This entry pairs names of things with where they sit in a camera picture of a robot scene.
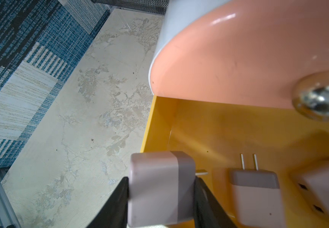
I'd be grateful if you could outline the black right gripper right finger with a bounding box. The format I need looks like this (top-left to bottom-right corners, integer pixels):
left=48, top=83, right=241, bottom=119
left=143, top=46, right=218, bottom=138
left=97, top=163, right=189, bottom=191
left=194, top=177, right=237, bottom=228

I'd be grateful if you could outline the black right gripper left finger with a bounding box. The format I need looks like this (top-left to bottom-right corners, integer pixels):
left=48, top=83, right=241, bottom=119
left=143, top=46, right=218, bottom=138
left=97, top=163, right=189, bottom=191
left=87, top=177, right=129, bottom=228

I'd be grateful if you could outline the pink plug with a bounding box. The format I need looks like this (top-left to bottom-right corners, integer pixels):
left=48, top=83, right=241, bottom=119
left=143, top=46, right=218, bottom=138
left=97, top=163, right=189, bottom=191
left=229, top=154, right=287, bottom=228
left=127, top=151, right=208, bottom=228
left=290, top=158, right=329, bottom=221

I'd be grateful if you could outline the yellow drawer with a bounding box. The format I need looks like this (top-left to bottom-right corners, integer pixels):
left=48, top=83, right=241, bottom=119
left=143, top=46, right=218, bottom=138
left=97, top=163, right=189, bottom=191
left=141, top=97, right=329, bottom=228

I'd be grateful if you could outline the white round drawer cabinet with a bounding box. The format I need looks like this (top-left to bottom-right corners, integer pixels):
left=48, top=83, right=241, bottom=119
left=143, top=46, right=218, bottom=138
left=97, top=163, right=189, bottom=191
left=148, top=0, right=229, bottom=78

